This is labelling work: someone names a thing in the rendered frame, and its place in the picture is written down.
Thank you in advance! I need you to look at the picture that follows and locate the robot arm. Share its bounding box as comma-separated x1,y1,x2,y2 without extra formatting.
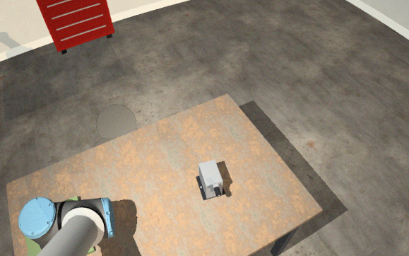
18,197,115,256

